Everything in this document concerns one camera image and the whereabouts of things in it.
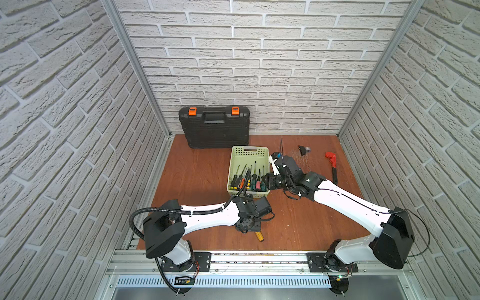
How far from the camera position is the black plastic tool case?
0.94 metres

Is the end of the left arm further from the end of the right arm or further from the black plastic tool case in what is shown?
the black plastic tool case

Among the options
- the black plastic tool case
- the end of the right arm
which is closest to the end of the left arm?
the end of the right arm
